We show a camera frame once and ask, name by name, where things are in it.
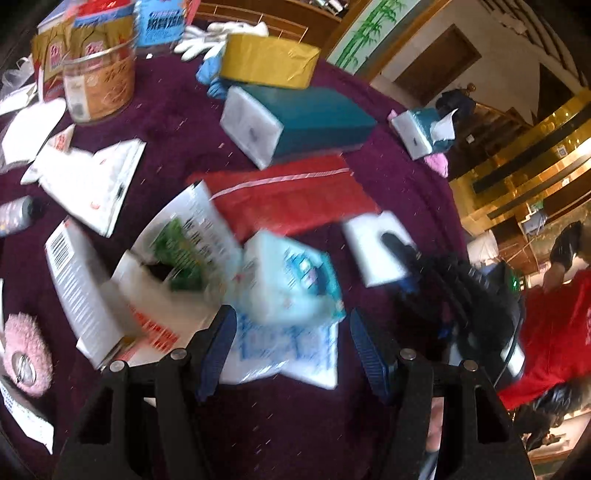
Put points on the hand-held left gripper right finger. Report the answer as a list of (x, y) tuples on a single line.
[(369, 355)]

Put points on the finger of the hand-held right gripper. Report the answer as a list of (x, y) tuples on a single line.
[(404, 261)]

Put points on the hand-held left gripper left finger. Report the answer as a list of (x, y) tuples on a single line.
[(217, 355)]

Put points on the white tissue pack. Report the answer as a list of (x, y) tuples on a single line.
[(367, 244)]

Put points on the light blue mask pack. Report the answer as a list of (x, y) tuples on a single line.
[(277, 272)]

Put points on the white red printed bag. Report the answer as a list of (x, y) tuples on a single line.
[(152, 332)]

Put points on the blue printed white pack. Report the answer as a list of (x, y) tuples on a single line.
[(286, 355)]

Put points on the white bucket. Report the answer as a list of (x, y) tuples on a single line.
[(482, 247)]

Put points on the person's red shirt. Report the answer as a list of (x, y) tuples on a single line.
[(554, 337)]

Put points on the pink cloth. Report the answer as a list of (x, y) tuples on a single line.
[(437, 164)]

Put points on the person's head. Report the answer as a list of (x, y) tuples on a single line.
[(567, 247)]

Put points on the red packet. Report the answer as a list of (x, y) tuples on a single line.
[(295, 198)]

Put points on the green white plastic bag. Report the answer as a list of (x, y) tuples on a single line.
[(194, 230)]

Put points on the opened teal tissue pack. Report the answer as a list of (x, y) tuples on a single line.
[(418, 134)]

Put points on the white red box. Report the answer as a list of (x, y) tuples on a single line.
[(78, 286)]

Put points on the golden pillar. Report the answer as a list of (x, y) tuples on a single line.
[(521, 157)]

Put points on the pink fluffy round pad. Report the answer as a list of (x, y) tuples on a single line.
[(25, 350)]

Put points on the white card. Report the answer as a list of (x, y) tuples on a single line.
[(27, 415)]

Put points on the wooden door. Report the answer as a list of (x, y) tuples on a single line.
[(438, 62)]

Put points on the white mailer bag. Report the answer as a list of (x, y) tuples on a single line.
[(92, 184)]

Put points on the bamboo print panel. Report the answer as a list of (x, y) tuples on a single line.
[(369, 32)]

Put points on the gold tissue pack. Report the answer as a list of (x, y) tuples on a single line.
[(272, 62)]

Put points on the small grey bottle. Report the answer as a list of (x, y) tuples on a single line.
[(18, 217)]

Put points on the blue glove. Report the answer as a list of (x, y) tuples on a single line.
[(213, 74)]

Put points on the flat white packet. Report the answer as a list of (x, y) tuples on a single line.
[(32, 134)]

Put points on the jar with orange label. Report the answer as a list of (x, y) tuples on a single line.
[(99, 85)]

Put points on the white work glove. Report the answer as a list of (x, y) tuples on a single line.
[(207, 39)]

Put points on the clear jar blue label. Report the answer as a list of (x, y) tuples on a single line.
[(159, 21)]

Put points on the jar of gold red packets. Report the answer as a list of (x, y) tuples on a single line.
[(53, 55)]

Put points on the red-lidded jar gold contents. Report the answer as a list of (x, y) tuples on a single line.
[(104, 23)]

